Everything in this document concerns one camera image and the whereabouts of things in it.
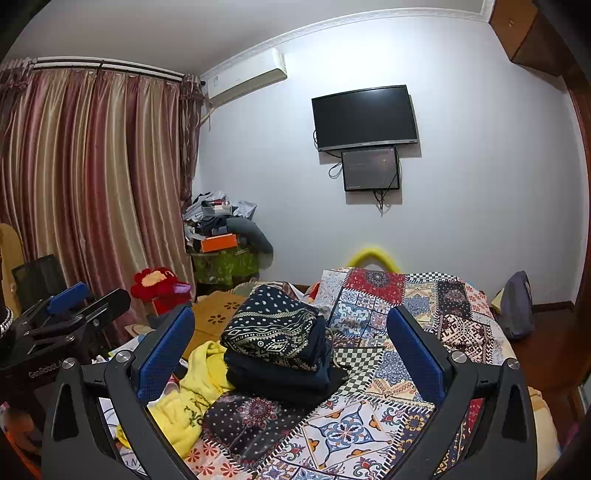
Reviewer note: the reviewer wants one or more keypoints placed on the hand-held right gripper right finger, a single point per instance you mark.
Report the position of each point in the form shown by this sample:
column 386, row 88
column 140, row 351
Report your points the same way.
column 415, row 357

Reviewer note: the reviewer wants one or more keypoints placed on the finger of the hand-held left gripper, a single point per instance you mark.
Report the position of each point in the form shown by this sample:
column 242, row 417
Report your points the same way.
column 67, row 297
column 99, row 311

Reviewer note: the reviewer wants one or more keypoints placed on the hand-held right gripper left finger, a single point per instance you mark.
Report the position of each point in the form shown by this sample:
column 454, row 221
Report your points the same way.
column 164, row 355

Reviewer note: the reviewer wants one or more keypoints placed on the navy patterned dress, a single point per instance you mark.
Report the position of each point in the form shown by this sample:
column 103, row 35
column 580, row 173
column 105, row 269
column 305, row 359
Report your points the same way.
column 268, row 323

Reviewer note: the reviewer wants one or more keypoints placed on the black mesh chair back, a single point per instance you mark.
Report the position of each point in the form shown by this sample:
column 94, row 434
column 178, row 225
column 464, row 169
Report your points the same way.
column 39, row 277

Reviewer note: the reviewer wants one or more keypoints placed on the yellow garment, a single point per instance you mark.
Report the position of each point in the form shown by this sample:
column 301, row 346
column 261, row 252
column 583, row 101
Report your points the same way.
column 203, row 383

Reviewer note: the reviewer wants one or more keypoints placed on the red plush toy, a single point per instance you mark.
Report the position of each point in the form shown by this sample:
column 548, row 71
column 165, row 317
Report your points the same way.
column 157, row 286

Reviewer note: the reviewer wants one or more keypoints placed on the wooden lap table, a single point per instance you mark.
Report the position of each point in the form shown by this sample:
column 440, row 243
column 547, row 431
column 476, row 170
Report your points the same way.
column 217, row 314

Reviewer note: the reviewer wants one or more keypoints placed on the mustard cloth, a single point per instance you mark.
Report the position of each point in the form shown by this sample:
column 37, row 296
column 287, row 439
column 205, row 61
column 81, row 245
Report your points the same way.
column 11, row 258

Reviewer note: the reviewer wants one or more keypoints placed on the patchwork printed blanket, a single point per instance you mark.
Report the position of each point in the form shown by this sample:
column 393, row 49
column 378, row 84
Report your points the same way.
column 369, row 415

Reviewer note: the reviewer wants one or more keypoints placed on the yellow foam tube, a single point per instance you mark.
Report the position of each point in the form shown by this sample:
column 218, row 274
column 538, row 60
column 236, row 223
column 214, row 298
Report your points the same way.
column 374, row 254

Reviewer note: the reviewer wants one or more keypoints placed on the grey backpack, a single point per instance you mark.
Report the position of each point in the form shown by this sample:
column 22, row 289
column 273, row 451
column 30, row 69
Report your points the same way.
column 517, row 307

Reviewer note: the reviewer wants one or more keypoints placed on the striped curtain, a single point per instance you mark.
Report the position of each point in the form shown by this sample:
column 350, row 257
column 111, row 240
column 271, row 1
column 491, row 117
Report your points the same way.
column 92, row 184

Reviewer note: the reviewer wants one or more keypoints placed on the orange box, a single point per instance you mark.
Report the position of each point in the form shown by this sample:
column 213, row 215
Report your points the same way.
column 219, row 243

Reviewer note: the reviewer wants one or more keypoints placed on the dark navy folded garment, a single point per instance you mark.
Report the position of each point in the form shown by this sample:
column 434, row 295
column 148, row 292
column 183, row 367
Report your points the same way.
column 286, row 392

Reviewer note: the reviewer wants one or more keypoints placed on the yellow bed sheet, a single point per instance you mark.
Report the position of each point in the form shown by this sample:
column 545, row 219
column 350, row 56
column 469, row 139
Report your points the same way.
column 545, row 424

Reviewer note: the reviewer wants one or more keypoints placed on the pile of clutter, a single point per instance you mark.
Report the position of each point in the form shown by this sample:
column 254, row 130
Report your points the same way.
column 212, row 212

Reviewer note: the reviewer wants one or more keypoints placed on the grey cushion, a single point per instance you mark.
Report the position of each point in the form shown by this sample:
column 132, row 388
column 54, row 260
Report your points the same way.
column 251, row 233

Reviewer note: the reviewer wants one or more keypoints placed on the small black monitor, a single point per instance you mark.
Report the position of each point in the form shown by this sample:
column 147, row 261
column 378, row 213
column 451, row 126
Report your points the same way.
column 370, row 169

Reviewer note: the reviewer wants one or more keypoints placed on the white air conditioner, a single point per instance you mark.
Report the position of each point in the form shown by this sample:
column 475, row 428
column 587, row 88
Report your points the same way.
column 244, row 76

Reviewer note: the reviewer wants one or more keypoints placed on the wooden wardrobe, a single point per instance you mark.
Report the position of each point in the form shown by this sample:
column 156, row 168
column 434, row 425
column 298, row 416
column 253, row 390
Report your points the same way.
column 535, row 32

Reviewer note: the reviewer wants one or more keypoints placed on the curtain rail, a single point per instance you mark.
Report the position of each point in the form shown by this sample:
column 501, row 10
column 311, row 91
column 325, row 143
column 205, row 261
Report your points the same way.
column 115, row 69

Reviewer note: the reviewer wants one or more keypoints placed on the black wall television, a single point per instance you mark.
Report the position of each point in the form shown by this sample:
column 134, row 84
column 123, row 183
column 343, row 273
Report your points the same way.
column 364, row 117

